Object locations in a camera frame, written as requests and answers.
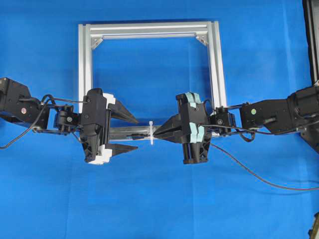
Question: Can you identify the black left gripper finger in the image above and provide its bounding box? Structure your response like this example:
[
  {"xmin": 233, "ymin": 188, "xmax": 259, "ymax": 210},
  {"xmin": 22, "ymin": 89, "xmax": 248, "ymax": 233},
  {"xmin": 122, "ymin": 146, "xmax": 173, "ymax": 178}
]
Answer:
[
  {"xmin": 107, "ymin": 100, "xmax": 139, "ymax": 123},
  {"xmin": 109, "ymin": 144, "xmax": 138, "ymax": 157}
]

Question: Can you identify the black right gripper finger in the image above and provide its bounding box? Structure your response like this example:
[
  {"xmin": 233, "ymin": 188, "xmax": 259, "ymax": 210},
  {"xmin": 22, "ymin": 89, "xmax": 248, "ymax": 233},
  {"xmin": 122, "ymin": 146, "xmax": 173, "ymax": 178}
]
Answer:
[
  {"xmin": 156, "ymin": 129, "xmax": 183, "ymax": 144},
  {"xmin": 154, "ymin": 114, "xmax": 183, "ymax": 136}
]

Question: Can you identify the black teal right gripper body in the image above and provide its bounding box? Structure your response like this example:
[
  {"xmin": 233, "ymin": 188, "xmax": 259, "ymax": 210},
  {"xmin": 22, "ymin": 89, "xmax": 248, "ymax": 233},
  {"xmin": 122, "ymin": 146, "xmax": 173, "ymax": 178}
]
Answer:
[{"xmin": 176, "ymin": 92, "xmax": 211, "ymax": 164}]

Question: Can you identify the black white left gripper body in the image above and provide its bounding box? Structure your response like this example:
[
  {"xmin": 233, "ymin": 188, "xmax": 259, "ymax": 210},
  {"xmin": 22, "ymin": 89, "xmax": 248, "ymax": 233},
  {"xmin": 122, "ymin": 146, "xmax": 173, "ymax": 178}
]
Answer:
[{"xmin": 80, "ymin": 88, "xmax": 115, "ymax": 165}]

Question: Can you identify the black wire with plug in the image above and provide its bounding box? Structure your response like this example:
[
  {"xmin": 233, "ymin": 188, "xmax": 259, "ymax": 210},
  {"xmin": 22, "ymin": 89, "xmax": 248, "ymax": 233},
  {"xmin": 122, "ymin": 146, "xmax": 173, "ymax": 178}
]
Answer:
[{"xmin": 126, "ymin": 133, "xmax": 319, "ymax": 192}]

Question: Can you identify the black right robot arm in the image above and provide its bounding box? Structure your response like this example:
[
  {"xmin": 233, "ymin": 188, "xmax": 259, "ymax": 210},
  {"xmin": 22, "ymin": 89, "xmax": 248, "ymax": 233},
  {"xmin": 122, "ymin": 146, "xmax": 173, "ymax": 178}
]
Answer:
[{"xmin": 154, "ymin": 86, "xmax": 319, "ymax": 164}]

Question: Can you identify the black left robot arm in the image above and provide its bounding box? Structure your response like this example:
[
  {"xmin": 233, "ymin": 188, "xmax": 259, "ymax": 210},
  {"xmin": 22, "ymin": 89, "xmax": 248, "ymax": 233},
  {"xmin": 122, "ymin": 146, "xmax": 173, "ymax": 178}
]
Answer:
[{"xmin": 0, "ymin": 77, "xmax": 137, "ymax": 165}]

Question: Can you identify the white zip tie loop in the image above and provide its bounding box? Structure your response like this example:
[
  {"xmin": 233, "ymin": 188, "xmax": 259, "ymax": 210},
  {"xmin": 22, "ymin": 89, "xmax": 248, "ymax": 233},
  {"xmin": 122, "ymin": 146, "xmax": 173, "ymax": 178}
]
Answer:
[{"xmin": 149, "ymin": 120, "xmax": 155, "ymax": 145}]

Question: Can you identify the blue table cloth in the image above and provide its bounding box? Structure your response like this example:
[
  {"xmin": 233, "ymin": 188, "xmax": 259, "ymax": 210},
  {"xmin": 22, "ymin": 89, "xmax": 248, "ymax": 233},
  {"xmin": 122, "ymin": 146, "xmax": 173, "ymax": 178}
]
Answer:
[{"xmin": 0, "ymin": 0, "xmax": 319, "ymax": 239}]

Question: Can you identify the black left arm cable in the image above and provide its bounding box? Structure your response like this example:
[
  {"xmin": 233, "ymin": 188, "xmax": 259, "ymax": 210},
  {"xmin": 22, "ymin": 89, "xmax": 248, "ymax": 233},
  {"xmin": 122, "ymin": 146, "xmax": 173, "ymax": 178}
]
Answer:
[{"xmin": 0, "ymin": 94, "xmax": 89, "ymax": 150}]

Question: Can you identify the square aluminium extrusion frame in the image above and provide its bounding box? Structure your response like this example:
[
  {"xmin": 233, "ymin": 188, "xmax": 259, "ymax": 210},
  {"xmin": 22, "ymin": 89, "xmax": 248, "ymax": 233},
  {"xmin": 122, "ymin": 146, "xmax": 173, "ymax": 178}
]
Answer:
[{"xmin": 78, "ymin": 21, "xmax": 227, "ymax": 132}]

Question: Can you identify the black frame at right edge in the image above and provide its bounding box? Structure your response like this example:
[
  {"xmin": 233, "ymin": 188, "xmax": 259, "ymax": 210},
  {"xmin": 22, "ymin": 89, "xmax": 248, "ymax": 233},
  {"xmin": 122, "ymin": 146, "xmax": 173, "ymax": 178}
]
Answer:
[{"xmin": 302, "ymin": 0, "xmax": 319, "ymax": 86}]

